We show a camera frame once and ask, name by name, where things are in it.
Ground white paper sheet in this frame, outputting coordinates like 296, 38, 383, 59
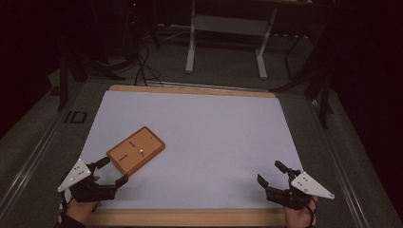
60, 89, 304, 211

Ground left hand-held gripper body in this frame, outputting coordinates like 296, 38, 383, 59
57, 159, 119, 203

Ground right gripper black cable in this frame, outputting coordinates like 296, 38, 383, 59
303, 196, 318, 228

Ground black floor cables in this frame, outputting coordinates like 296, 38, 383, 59
134, 41, 164, 88

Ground person's right hand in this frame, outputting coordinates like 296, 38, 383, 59
283, 197, 319, 228

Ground black tripod stand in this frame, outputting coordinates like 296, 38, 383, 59
269, 31, 335, 129

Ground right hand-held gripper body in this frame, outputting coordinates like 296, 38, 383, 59
265, 170, 336, 211

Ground white metal stand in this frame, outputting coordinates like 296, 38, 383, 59
184, 0, 279, 81

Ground metal floor rail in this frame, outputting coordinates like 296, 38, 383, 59
308, 99, 370, 228
0, 108, 69, 212

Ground person's left hand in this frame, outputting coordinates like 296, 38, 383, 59
65, 198, 103, 224

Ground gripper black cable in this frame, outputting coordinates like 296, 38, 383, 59
303, 196, 318, 228
57, 192, 74, 222

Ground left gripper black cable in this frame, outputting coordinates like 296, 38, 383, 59
57, 192, 74, 222

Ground black floor bracket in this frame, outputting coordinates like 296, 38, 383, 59
64, 110, 87, 124

